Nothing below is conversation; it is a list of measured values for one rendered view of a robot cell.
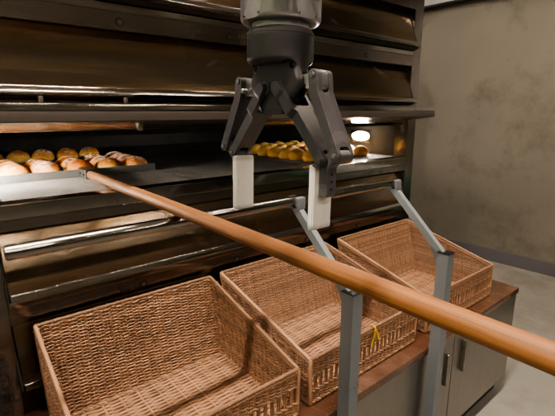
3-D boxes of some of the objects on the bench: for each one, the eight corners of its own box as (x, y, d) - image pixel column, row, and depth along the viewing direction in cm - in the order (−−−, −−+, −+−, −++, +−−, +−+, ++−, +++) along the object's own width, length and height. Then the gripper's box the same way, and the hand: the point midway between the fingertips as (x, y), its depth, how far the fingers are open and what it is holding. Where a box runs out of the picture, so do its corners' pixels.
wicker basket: (41, 411, 118) (28, 323, 111) (213, 342, 153) (211, 272, 146) (92, 546, 81) (77, 427, 75) (303, 416, 116) (305, 326, 110)
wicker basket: (218, 339, 155) (215, 270, 148) (323, 297, 190) (324, 239, 183) (309, 409, 118) (310, 322, 112) (418, 341, 154) (424, 271, 147)
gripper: (192, 39, 53) (196, 205, 57) (348, -2, 34) (336, 246, 39) (239, 46, 57) (239, 198, 62) (397, 15, 39) (382, 233, 44)
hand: (277, 208), depth 50 cm, fingers open, 13 cm apart
